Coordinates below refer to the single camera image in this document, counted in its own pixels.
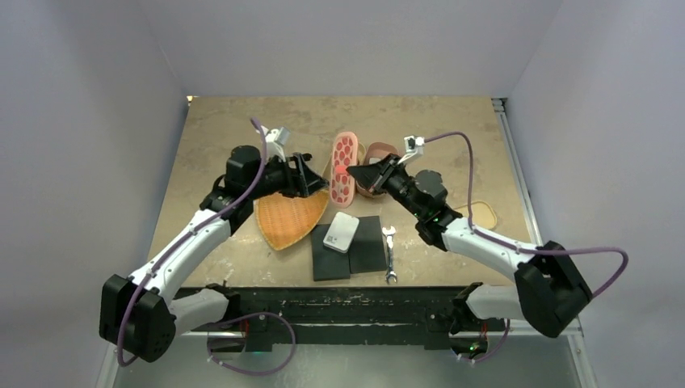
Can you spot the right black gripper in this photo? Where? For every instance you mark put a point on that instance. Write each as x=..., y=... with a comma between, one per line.
x=371, y=174

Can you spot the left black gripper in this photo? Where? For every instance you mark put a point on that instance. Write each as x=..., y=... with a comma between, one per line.
x=296, y=183

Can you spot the pink lunch box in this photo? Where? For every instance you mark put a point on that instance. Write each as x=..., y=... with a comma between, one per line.
x=374, y=153

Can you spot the pink lunch box lid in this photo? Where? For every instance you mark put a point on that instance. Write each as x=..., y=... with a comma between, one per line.
x=345, y=151

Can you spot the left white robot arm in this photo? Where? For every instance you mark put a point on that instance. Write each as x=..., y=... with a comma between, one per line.
x=140, y=313

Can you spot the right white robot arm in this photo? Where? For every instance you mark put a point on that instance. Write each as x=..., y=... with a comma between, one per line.
x=548, y=291

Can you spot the cream lunch box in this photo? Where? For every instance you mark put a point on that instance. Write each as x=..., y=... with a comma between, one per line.
x=361, y=152

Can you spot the cream lunch box lid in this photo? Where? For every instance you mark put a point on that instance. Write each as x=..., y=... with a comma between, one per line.
x=482, y=214

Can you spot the woven bamboo basket tray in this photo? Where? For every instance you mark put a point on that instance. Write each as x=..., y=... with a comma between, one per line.
x=284, y=221

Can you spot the white power bank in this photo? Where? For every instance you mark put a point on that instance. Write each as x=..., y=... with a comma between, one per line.
x=341, y=232

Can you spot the silver open-end wrench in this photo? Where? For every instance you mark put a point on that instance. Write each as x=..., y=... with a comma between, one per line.
x=390, y=276

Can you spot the left black foam block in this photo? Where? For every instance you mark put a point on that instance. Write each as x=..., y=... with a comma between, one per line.
x=328, y=264

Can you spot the black foam block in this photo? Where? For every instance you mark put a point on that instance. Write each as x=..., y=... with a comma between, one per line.
x=367, y=249
x=328, y=264

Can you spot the right black foam block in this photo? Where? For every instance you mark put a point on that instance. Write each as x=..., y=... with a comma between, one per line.
x=367, y=249

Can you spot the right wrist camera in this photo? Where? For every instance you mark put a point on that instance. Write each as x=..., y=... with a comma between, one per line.
x=414, y=149

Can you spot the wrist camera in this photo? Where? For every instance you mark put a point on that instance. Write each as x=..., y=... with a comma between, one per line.
x=276, y=139
x=414, y=149

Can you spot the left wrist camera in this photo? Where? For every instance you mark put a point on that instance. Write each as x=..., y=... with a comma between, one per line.
x=276, y=139

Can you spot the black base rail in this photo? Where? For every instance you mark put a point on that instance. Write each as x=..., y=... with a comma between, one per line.
x=382, y=315

